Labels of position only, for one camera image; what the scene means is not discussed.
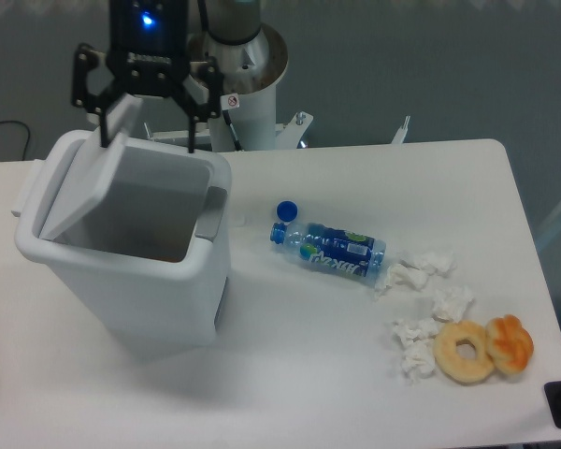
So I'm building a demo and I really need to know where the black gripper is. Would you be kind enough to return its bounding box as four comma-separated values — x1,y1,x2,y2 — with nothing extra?
71,0,223,153

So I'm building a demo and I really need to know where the white trash can lid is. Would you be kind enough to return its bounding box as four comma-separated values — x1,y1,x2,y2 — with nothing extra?
38,94,222,240

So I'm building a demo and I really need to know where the white trash can body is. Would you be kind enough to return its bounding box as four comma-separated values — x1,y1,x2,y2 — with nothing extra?
15,152,232,345

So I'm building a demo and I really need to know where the blue bottle cap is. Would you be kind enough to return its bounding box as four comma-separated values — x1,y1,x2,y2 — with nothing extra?
276,200,298,223

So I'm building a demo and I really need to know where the blue plastic water bottle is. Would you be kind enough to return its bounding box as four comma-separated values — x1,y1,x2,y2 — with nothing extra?
269,222,386,284

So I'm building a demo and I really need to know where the crumpled white tissue upper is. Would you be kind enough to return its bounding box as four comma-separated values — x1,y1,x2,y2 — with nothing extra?
373,250,457,301

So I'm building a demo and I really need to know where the crumpled white tissue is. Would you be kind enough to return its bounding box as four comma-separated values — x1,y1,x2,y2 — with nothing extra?
390,317,439,385
432,286,475,323
373,250,457,301

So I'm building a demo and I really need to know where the crumpled white tissue middle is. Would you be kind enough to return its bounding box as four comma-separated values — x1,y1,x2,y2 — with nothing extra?
432,286,475,323

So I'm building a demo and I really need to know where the crumpled white tissue lower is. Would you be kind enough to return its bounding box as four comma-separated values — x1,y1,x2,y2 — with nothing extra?
390,317,439,385

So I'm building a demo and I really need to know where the orange glazed pastry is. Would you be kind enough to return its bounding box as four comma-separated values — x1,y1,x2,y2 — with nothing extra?
485,314,534,376

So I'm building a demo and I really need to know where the black cable on pedestal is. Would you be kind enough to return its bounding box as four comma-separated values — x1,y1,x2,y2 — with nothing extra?
217,72,244,152

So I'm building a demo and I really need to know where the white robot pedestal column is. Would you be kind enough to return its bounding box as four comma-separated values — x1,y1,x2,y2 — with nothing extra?
188,23,288,130

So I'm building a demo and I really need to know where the black cable on floor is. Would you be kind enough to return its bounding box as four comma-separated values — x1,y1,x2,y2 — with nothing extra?
0,120,32,163

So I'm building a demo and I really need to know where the plain ring doughnut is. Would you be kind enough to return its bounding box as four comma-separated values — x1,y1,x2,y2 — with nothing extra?
433,320,495,384

